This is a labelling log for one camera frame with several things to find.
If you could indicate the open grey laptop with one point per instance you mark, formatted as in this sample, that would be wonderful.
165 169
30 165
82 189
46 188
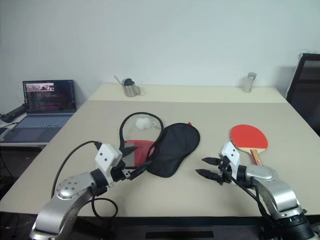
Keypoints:
42 120

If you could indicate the thin metal stick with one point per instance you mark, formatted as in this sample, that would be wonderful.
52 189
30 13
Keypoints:
118 80

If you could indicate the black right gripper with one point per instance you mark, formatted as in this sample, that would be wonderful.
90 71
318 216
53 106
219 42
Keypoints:
225 172

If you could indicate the red table tennis paddle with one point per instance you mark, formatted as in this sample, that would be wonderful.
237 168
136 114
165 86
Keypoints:
247 136

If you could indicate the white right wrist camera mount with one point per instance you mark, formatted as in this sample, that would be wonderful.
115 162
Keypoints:
231 152

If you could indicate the white pompom zipper pull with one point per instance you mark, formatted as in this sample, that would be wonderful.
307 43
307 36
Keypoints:
143 123

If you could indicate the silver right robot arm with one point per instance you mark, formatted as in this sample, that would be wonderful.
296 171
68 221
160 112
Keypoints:
275 190

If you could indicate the glass jar with metal lid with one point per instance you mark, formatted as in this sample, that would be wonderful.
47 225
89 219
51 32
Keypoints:
248 83

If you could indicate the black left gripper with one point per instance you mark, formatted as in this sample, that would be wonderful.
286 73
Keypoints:
121 173

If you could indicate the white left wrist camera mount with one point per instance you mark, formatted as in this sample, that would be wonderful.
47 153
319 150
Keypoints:
107 156

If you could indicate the black handheld device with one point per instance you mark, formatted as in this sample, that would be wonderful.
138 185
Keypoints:
15 112

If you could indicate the steel cup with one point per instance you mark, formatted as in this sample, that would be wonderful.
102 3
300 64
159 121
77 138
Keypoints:
131 90

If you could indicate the black object in cup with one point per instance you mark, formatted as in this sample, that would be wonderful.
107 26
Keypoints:
128 81

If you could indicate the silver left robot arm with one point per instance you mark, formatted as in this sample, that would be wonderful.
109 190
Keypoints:
72 187

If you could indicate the black office chair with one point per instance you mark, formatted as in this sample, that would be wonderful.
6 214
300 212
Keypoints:
305 95

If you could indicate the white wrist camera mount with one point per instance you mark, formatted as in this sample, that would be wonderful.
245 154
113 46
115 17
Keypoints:
107 156
231 152

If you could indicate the black and red paddle case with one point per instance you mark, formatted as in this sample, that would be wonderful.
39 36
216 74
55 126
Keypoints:
175 145

